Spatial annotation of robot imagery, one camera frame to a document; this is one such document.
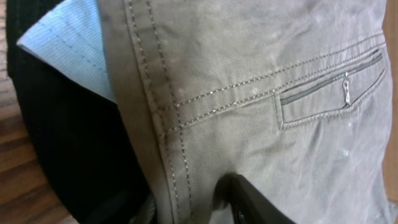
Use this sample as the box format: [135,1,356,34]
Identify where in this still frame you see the light blue shirt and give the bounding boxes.
[17,0,116,103]

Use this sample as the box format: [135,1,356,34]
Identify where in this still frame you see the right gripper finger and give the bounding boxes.
[213,173,294,224]

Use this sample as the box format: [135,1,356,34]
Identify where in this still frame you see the grey shorts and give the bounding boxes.
[98,0,397,223]

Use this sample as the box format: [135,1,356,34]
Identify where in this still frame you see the black garment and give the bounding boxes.
[1,0,149,224]

